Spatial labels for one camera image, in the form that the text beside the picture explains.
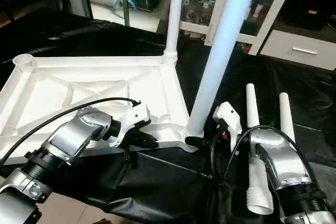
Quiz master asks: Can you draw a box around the light blue plastic object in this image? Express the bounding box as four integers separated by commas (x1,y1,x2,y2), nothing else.
112,0,139,12

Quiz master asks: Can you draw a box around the white plastic table top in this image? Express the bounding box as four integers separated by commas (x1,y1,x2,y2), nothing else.
0,53,200,166

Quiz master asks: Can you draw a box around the white drawer unit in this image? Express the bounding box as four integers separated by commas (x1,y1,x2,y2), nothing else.
259,29,336,72

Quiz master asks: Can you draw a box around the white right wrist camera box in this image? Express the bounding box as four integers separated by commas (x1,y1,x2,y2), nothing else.
212,101,244,152

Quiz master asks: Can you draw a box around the black plastic mat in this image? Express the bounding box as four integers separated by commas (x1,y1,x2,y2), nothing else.
0,10,336,224

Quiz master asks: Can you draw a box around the white plastic table leg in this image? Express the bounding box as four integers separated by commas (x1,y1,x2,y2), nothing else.
184,0,261,142
245,83,276,216
278,92,297,147
163,0,186,65

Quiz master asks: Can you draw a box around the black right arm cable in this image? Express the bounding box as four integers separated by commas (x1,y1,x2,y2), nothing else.
209,124,305,188

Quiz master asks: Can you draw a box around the white glass-door cabinet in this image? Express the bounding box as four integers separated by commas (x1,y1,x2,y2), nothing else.
178,0,296,57

